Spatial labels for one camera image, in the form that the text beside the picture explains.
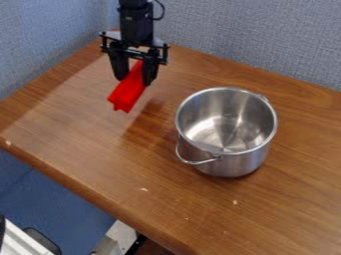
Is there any white table leg base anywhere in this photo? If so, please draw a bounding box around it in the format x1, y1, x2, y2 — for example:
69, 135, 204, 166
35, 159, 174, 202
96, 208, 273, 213
91, 220, 138, 255

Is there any stainless steel pot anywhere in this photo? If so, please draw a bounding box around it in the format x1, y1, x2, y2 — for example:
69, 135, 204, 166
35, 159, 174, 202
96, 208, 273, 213
174, 87, 278, 177

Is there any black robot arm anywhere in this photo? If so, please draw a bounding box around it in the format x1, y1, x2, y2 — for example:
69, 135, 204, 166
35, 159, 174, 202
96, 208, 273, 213
99, 0, 170, 87

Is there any white furniture piece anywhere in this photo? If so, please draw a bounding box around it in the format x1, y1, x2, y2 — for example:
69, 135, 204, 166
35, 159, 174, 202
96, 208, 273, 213
0, 215, 53, 255

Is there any red rectangular block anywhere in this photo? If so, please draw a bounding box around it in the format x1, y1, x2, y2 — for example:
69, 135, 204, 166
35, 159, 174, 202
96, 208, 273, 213
108, 61, 146, 113

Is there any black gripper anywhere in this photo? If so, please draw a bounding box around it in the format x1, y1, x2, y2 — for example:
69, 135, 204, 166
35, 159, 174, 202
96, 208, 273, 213
99, 31, 170, 87

